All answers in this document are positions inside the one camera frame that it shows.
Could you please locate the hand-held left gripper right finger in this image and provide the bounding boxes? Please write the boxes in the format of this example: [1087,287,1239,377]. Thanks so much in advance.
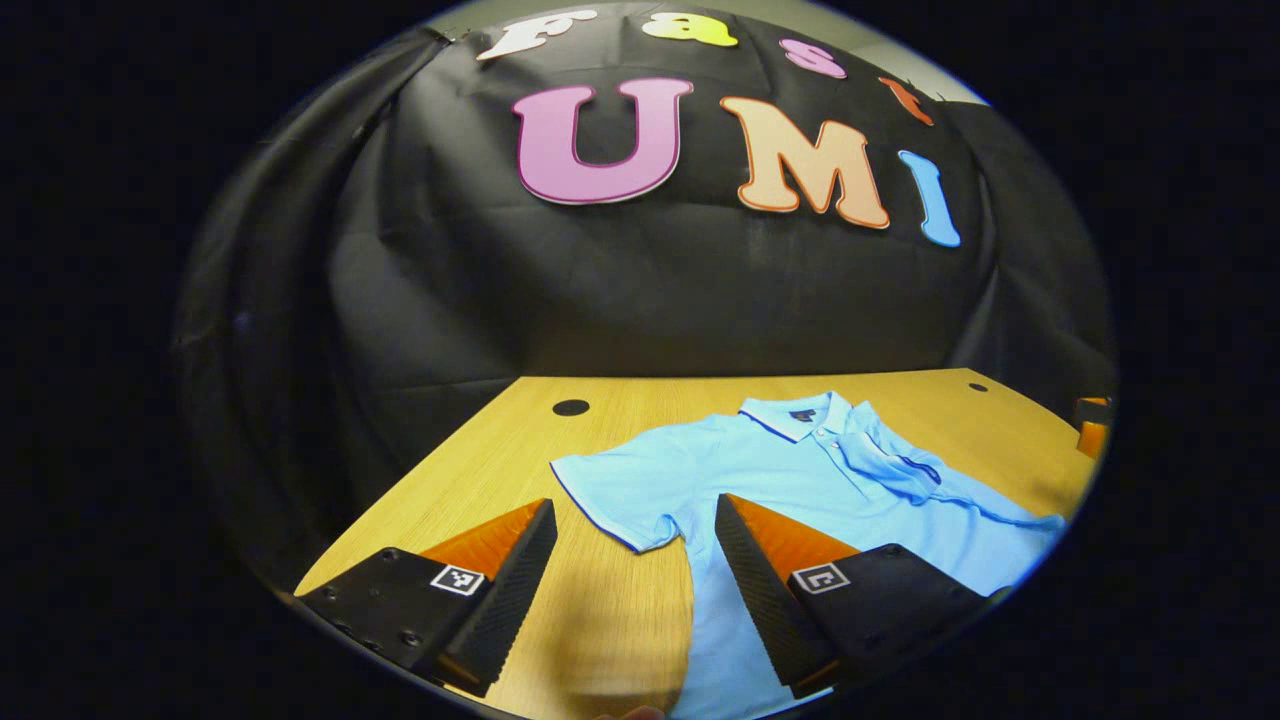
[714,492,991,701]

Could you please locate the black backdrop cloth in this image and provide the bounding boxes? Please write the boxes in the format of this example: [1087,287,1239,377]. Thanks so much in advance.
[175,0,1116,591]

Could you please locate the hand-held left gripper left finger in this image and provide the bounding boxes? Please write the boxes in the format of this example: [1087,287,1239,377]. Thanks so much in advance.
[300,497,559,699]

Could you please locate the light blue T-shirt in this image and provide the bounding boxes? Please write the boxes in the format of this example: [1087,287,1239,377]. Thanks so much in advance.
[550,390,1069,720]

